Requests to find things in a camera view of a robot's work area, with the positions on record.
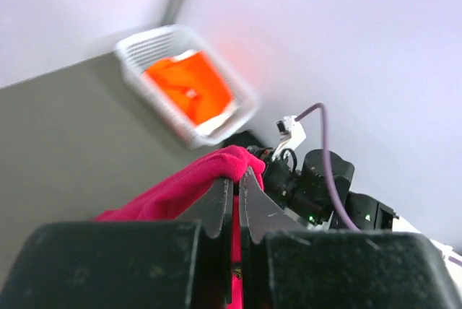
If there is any black folded t shirt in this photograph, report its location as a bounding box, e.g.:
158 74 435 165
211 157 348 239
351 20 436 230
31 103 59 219
221 130 267 148

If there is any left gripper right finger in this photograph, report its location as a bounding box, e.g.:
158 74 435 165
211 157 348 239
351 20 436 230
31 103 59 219
239 169 461 308

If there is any pink red t shirt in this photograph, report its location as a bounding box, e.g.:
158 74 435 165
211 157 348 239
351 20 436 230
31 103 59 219
96 146 265 308

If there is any orange t shirt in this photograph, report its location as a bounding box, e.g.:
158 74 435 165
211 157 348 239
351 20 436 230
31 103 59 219
145 49 235 126

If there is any white plastic basket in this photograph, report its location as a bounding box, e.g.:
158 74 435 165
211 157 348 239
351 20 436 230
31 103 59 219
114 25 259 149

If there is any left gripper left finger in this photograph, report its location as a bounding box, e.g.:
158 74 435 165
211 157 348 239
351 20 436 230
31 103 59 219
1 178 233 308

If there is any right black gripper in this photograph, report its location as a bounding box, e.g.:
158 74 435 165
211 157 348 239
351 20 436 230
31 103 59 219
248 146 345 226

